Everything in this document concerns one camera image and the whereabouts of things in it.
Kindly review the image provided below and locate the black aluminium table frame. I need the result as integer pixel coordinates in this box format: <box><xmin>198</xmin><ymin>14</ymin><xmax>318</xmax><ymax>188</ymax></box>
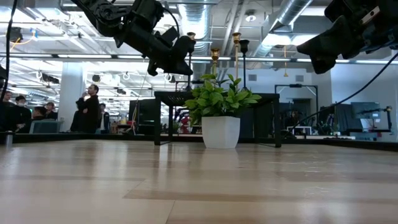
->
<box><xmin>0</xmin><ymin>132</ymin><xmax>398</xmax><ymax>152</ymax></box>

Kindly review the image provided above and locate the long white light bar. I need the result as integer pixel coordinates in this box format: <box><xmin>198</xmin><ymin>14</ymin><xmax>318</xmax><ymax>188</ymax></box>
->
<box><xmin>0</xmin><ymin>52</ymin><xmax>351</xmax><ymax>63</ymax></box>

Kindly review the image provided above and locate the short gold candle stick holder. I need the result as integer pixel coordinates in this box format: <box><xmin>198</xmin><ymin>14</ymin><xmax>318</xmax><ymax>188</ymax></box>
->
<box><xmin>210</xmin><ymin>47</ymin><xmax>221</xmax><ymax>77</ymax></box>

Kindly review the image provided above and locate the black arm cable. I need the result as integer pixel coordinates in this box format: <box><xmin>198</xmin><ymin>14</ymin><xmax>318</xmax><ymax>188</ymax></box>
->
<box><xmin>0</xmin><ymin>0</ymin><xmax>18</xmax><ymax>102</ymax></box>
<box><xmin>287</xmin><ymin>52</ymin><xmax>398</xmax><ymax>133</ymax></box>

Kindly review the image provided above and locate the silver spiral ventilation duct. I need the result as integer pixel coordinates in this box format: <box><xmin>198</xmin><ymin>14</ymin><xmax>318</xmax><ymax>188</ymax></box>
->
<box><xmin>177</xmin><ymin>0</ymin><xmax>213</xmax><ymax>82</ymax></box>
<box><xmin>248</xmin><ymin>0</ymin><xmax>314</xmax><ymax>60</ymax></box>

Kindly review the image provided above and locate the dark cabinet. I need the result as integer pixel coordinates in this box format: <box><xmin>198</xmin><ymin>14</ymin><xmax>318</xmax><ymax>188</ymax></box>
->
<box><xmin>128</xmin><ymin>98</ymin><xmax>166</xmax><ymax>136</ymax></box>

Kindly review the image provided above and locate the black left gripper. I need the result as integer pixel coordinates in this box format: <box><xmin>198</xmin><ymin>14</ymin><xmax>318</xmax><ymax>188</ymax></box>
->
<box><xmin>113</xmin><ymin>21</ymin><xmax>197</xmax><ymax>77</ymax></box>

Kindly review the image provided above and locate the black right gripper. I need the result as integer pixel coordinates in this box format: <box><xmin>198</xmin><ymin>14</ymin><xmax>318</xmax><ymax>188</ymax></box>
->
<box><xmin>296</xmin><ymin>0</ymin><xmax>398</xmax><ymax>75</ymax></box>

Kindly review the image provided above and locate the person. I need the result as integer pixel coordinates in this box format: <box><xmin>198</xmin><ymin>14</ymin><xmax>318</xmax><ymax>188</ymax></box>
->
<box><xmin>14</xmin><ymin>95</ymin><xmax>33</xmax><ymax>133</ymax></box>
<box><xmin>70</xmin><ymin>83</ymin><xmax>101</xmax><ymax>134</ymax></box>
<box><xmin>98</xmin><ymin>103</ymin><xmax>111</xmax><ymax>134</ymax></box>
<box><xmin>45</xmin><ymin>101</ymin><xmax>59</xmax><ymax>121</ymax></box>
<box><xmin>0</xmin><ymin>91</ymin><xmax>15</xmax><ymax>132</ymax></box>
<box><xmin>32</xmin><ymin>106</ymin><xmax>48</xmax><ymax>122</ymax></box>

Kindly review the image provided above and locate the dark computer monitor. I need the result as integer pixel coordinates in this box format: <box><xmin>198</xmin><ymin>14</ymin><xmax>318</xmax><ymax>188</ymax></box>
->
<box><xmin>350</xmin><ymin>101</ymin><xmax>382</xmax><ymax>121</ymax></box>

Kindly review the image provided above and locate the green plant in white pot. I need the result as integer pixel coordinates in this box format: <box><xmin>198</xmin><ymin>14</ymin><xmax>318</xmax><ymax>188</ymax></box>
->
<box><xmin>182</xmin><ymin>63</ymin><xmax>262</xmax><ymax>149</ymax></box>

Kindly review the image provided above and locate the tall gold candle stick holder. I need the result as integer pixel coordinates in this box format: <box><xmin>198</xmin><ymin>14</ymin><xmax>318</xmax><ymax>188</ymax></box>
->
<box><xmin>231</xmin><ymin>32</ymin><xmax>242</xmax><ymax>80</ymax></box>

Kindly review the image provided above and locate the white room pillar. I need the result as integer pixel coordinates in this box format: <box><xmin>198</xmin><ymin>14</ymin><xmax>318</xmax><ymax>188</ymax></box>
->
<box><xmin>58</xmin><ymin>62</ymin><xmax>87</xmax><ymax>132</ymax></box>

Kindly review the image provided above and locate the black background rig frame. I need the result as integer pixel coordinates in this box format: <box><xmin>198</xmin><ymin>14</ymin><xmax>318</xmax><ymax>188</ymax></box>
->
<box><xmin>274</xmin><ymin>83</ymin><xmax>319</xmax><ymax>138</ymax></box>

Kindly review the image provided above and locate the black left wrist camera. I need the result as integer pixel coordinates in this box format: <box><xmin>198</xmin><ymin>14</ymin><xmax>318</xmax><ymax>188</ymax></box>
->
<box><xmin>132</xmin><ymin>0</ymin><xmax>165</xmax><ymax>27</ymax></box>

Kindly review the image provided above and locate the grey-green chair back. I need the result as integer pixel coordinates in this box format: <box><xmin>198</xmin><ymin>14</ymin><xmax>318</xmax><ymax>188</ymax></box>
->
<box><xmin>29</xmin><ymin>120</ymin><xmax>65</xmax><ymax>134</ymax></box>

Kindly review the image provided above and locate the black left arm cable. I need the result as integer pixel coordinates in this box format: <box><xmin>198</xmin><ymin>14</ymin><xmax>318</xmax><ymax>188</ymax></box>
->
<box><xmin>0</xmin><ymin>0</ymin><xmax>18</xmax><ymax>102</ymax></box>

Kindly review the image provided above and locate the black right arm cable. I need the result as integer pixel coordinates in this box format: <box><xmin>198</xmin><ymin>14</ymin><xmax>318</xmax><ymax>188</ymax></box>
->
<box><xmin>287</xmin><ymin>52</ymin><xmax>398</xmax><ymax>133</ymax></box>

